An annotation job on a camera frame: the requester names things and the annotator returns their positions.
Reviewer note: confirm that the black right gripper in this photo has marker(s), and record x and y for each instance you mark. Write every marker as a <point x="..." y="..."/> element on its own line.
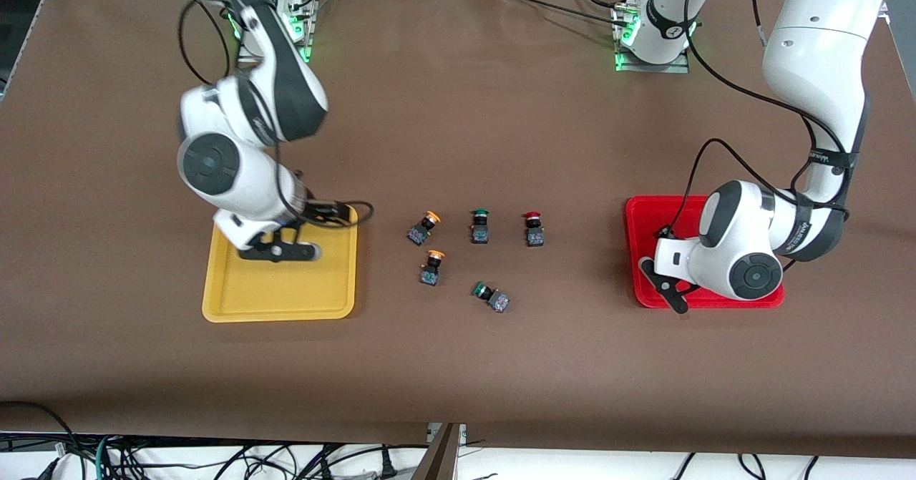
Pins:
<point x="320" y="211"/>

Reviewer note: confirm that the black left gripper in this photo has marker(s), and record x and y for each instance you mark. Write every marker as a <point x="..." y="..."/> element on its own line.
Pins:
<point x="668" y="232"/>

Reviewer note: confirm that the yellow push button switch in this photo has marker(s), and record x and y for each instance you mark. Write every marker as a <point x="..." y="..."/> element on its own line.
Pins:
<point x="418" y="233"/>
<point x="429" y="275"/>

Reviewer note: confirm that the red push button switch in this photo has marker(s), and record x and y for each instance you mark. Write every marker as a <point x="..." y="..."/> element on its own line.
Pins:
<point x="534" y="236"/>

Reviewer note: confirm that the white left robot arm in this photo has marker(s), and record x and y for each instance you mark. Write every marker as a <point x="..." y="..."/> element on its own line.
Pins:
<point x="816" y="36"/>

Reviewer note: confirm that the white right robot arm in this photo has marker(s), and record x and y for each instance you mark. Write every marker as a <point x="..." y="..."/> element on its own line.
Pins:
<point x="236" y="172"/>

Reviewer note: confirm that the red plastic tray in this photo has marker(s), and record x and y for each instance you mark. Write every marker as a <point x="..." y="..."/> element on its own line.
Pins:
<point x="644" y="215"/>

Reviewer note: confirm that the yellow plastic tray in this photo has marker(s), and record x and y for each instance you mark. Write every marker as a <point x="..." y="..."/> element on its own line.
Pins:
<point x="286" y="294"/>

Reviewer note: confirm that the brown table mat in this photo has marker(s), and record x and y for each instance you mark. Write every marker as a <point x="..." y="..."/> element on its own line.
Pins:
<point x="458" y="365"/>

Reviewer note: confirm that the black power plug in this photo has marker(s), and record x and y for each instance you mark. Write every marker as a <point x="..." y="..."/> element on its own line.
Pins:
<point x="387" y="466"/>

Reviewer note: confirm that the green push button switch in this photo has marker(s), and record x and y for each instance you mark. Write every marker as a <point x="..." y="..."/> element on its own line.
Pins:
<point x="499" y="302"/>
<point x="479" y="234"/>

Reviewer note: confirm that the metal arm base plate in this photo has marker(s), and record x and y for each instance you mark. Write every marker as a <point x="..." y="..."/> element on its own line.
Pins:
<point x="304" y="51"/>
<point x="673" y="69"/>

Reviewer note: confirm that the metal corner bracket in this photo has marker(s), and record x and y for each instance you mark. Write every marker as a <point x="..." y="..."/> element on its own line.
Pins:
<point x="884" y="9"/>

